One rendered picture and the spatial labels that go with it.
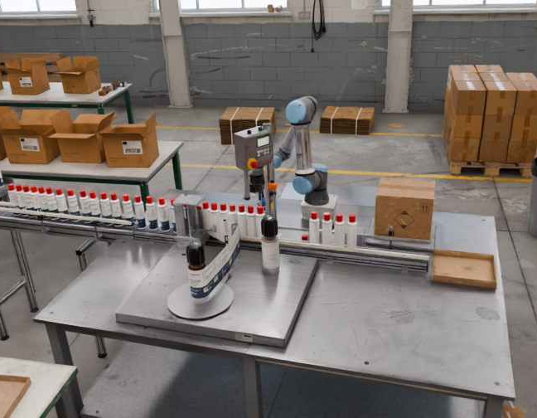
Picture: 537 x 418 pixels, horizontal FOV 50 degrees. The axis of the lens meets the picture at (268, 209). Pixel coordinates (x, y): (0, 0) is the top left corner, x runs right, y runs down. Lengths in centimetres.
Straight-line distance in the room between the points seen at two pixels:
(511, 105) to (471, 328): 382
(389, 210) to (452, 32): 534
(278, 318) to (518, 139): 424
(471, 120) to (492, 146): 35
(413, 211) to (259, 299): 99
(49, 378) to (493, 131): 489
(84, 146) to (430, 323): 313
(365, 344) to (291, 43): 635
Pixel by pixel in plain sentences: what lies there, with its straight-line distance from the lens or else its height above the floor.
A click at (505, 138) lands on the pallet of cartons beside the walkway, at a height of 40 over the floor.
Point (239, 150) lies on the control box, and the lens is 301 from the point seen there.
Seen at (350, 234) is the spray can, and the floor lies 99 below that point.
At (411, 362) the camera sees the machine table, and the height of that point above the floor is 83.
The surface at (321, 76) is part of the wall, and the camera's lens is 846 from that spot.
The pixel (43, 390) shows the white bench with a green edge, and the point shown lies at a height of 80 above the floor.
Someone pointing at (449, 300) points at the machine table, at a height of 83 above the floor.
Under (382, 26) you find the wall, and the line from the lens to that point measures 826.
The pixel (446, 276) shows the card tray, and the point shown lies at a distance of 296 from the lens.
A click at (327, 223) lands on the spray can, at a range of 300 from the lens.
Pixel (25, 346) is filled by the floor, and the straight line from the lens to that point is 425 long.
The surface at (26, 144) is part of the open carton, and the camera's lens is 501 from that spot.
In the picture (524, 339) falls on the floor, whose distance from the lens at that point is 411.
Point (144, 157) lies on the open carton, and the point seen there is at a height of 86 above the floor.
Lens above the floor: 244
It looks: 26 degrees down
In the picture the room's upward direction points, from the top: 3 degrees counter-clockwise
